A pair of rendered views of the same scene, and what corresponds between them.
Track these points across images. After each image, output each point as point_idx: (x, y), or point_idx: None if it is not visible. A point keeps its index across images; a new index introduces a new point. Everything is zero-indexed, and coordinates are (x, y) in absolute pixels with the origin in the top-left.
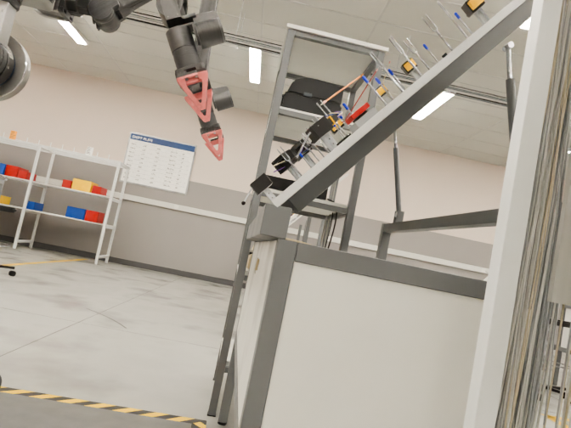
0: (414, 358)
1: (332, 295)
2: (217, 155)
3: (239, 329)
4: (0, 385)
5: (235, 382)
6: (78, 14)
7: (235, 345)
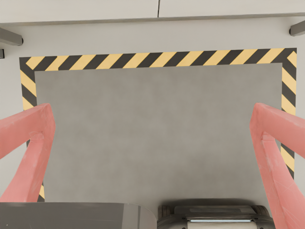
0: None
1: None
2: (44, 152)
3: (23, 18)
4: (171, 222)
5: (212, 17)
6: None
7: (34, 23)
